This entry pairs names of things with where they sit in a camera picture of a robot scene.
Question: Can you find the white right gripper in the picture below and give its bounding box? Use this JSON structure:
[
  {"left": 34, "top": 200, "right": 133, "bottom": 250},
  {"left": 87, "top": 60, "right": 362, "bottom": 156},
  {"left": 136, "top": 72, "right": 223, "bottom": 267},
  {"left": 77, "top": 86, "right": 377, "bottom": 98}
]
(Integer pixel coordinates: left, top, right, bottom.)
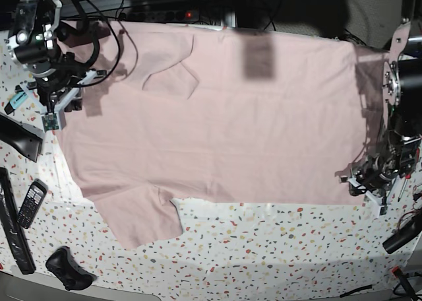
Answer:
[{"left": 15, "top": 69, "right": 106, "bottom": 131}]

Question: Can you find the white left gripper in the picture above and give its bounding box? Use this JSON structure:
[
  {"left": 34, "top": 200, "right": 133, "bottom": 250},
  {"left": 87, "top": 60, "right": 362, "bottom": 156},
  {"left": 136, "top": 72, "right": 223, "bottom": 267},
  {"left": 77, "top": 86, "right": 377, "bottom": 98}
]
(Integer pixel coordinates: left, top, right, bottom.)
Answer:
[{"left": 339, "top": 171, "right": 396, "bottom": 217}]

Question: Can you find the pink T-shirt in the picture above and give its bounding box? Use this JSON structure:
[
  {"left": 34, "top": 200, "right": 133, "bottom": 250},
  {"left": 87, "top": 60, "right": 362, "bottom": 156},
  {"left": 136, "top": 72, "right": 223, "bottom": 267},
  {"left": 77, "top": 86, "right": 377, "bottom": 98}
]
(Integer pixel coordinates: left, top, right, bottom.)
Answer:
[{"left": 57, "top": 22, "right": 386, "bottom": 249}]

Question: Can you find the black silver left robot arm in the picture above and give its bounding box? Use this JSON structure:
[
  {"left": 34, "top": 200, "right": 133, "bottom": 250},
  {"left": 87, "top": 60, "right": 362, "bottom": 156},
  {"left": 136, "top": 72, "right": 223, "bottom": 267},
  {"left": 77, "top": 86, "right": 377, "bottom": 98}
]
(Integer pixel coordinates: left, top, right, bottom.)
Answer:
[{"left": 342, "top": 0, "right": 421, "bottom": 218}]

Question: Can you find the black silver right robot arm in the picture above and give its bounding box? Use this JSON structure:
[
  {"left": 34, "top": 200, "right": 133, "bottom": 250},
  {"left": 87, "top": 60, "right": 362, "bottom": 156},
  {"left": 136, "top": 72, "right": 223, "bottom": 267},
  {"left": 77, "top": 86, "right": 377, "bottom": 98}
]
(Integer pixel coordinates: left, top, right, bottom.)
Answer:
[{"left": 5, "top": 0, "right": 107, "bottom": 131}]

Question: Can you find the black handheld device with grip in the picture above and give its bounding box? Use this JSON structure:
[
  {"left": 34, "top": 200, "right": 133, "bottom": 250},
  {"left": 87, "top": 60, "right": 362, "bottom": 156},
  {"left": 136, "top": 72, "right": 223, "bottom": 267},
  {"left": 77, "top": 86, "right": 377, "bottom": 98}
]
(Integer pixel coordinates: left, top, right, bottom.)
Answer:
[{"left": 1, "top": 113, "right": 45, "bottom": 162}]

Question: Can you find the teal highlighter marker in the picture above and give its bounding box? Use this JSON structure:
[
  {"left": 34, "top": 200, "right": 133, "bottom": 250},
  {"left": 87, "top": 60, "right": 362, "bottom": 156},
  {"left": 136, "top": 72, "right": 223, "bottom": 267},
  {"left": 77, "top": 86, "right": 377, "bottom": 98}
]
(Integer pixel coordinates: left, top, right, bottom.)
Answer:
[{"left": 4, "top": 92, "right": 28, "bottom": 115}]

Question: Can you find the black phone handset with keypad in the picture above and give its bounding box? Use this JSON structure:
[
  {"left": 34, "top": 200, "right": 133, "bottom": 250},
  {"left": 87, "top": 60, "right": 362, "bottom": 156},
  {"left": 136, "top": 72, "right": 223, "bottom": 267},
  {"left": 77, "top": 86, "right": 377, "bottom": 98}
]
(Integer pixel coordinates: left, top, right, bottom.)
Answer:
[{"left": 17, "top": 179, "right": 48, "bottom": 229}]

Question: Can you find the red and black tool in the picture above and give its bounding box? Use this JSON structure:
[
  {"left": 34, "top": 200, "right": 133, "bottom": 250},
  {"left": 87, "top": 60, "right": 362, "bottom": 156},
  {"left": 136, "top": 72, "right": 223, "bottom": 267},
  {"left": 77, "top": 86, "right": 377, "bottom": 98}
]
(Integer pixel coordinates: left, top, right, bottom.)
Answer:
[{"left": 392, "top": 267, "right": 421, "bottom": 301}]

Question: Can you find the long black bar remote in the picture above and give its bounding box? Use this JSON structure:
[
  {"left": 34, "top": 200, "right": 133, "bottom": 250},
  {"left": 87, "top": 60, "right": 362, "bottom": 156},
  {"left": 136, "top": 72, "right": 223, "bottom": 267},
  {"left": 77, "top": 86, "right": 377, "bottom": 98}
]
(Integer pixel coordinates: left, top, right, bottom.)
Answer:
[{"left": 1, "top": 168, "right": 36, "bottom": 275}]

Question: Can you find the black game controller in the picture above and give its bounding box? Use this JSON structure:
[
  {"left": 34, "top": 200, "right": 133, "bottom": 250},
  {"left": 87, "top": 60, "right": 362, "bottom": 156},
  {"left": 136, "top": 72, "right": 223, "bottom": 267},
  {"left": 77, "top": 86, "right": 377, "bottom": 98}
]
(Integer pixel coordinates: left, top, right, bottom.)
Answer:
[{"left": 45, "top": 246, "right": 96, "bottom": 291}]

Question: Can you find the black cylindrical device with wires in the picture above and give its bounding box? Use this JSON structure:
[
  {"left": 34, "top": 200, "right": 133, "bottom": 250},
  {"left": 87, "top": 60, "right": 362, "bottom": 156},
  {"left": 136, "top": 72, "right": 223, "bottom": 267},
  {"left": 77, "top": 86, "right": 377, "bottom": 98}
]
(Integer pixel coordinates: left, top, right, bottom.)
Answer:
[{"left": 382, "top": 215, "right": 421, "bottom": 254}]

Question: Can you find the red handled screwdriver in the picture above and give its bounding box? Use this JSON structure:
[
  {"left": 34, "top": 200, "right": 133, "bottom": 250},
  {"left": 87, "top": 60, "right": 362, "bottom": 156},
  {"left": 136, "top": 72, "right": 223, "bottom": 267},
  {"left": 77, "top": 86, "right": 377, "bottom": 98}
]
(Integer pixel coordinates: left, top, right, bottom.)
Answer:
[{"left": 398, "top": 174, "right": 411, "bottom": 202}]

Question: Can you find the aluminium frame rail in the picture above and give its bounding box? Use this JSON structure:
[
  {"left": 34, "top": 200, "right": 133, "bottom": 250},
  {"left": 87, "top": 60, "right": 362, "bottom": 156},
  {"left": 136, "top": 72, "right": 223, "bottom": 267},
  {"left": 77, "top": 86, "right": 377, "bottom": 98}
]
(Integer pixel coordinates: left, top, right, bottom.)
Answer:
[{"left": 61, "top": 0, "right": 133, "bottom": 17}]

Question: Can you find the black power strip red switch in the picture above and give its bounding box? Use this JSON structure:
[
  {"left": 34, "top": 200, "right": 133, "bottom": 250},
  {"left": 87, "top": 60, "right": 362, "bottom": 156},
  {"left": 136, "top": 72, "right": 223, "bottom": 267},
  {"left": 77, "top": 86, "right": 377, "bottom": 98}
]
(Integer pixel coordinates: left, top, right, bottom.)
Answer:
[{"left": 118, "top": 10, "right": 200, "bottom": 23}]

